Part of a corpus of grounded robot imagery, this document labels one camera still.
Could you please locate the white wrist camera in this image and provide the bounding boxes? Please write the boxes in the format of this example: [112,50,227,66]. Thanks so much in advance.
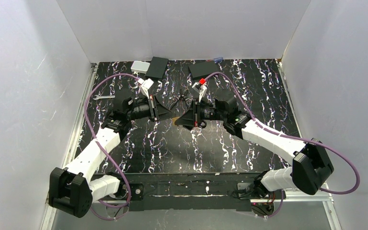
[137,78,154,99]
[192,78,207,102]

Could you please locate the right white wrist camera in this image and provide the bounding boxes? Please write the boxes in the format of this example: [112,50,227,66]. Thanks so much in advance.
[192,78,207,102]

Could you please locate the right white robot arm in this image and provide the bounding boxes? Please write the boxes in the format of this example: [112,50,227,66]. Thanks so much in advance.
[174,97,334,197]

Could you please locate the black box right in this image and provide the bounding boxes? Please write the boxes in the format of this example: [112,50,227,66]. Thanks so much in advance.
[189,61,220,81]

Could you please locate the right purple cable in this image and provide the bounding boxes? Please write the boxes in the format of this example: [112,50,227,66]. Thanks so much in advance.
[203,71,361,219]

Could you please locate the black box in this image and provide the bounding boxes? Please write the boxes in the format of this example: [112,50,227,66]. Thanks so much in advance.
[189,61,220,81]
[145,57,169,80]

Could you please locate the silver open-end wrench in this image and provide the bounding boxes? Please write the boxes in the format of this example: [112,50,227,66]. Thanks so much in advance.
[92,95,115,100]

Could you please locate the black padlock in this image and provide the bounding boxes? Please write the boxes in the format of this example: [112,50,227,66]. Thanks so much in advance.
[184,120,207,130]

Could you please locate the white rectangular box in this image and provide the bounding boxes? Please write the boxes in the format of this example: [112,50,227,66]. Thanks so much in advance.
[131,60,150,74]

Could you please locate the black handled pliers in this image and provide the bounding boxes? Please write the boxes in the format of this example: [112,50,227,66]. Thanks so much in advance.
[169,89,189,110]

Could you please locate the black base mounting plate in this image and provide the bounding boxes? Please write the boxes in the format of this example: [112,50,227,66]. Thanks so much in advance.
[96,172,287,213]

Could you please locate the blue transparent small item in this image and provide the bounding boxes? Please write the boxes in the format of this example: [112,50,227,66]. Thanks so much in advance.
[207,57,223,63]

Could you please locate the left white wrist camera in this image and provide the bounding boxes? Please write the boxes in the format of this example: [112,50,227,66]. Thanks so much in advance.
[137,78,154,99]

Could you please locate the black box left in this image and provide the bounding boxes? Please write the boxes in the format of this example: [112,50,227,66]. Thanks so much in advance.
[145,57,169,80]

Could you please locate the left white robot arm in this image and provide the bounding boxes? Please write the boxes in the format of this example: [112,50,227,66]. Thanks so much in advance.
[48,95,174,218]

